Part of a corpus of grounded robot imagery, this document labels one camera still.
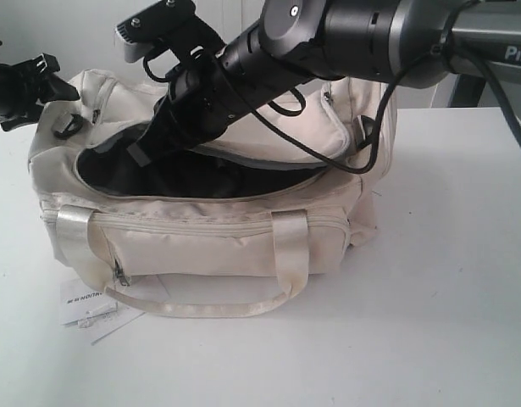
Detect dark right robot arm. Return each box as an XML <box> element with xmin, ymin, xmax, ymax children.
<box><xmin>116</xmin><ymin>0</ymin><xmax>521</xmax><ymax>166</ymax></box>

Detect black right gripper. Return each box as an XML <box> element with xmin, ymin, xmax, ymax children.
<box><xmin>127</xmin><ymin>46</ymin><xmax>294</xmax><ymax>167</ymax></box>

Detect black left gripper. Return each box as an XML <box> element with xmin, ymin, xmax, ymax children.
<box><xmin>0</xmin><ymin>53</ymin><xmax>80</xmax><ymax>131</ymax></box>

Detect white Tonlion hang tag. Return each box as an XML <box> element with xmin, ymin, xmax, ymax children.
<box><xmin>59</xmin><ymin>280</ymin><xmax>117</xmax><ymax>326</ymax></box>

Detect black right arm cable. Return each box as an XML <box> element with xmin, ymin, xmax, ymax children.
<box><xmin>141</xmin><ymin>25</ymin><xmax>521</xmax><ymax>175</ymax></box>

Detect cream fabric duffel bag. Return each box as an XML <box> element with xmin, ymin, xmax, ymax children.
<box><xmin>28</xmin><ymin>70</ymin><xmax>397</xmax><ymax>318</ymax></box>

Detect white rear hang tag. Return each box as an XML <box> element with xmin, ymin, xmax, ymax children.
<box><xmin>87</xmin><ymin>309</ymin><xmax>144</xmax><ymax>345</ymax></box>

